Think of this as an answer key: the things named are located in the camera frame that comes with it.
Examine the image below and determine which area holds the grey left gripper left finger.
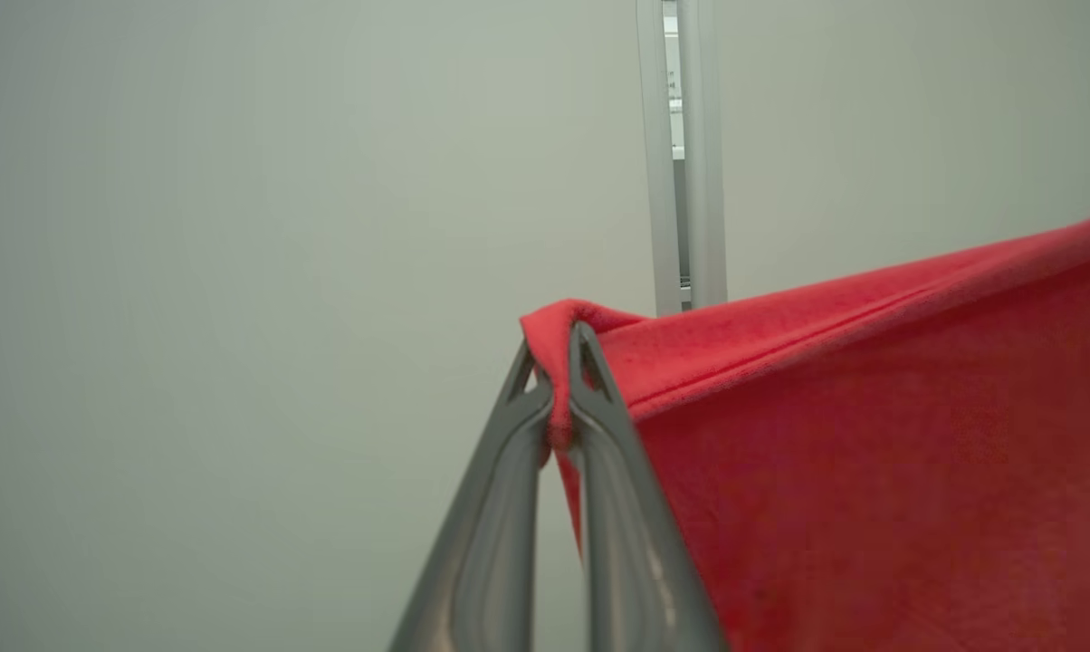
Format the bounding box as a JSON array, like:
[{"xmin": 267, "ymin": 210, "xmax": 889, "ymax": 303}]
[{"xmin": 388, "ymin": 340, "xmax": 556, "ymax": 652}]

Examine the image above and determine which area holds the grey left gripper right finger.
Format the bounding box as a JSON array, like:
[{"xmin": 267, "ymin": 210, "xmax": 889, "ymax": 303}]
[{"xmin": 567, "ymin": 321, "xmax": 729, "ymax": 652}]

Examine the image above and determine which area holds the red shirt with white collar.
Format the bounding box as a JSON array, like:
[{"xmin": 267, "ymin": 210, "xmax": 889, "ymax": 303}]
[{"xmin": 519, "ymin": 206, "xmax": 1090, "ymax": 652}]

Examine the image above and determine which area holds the grey aluminium partition post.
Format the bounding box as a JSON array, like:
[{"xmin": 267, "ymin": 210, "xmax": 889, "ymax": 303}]
[{"xmin": 635, "ymin": 0, "xmax": 730, "ymax": 317}]

